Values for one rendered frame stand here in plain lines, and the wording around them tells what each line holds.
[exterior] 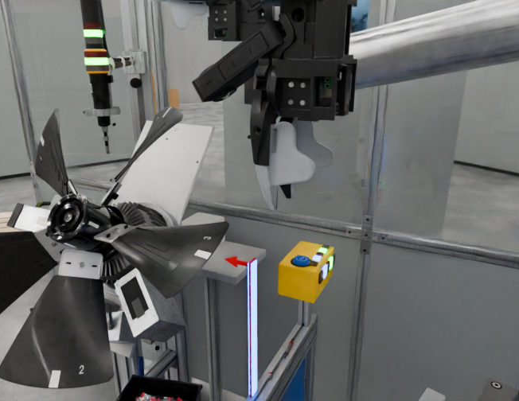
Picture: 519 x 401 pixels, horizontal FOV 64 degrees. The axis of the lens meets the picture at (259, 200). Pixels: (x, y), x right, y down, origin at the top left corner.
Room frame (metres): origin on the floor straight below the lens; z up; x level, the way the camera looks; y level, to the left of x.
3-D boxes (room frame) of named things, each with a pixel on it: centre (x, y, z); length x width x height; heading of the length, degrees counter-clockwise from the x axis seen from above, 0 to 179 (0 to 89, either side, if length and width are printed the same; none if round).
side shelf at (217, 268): (1.43, 0.19, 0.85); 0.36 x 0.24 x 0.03; 64
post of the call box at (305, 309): (0.99, -0.13, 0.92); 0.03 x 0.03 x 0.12; 64
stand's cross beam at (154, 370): (1.14, 0.35, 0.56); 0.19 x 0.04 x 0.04; 154
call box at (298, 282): (0.99, -0.13, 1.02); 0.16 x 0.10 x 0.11; 154
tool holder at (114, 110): (0.89, 0.33, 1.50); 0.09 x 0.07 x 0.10; 9
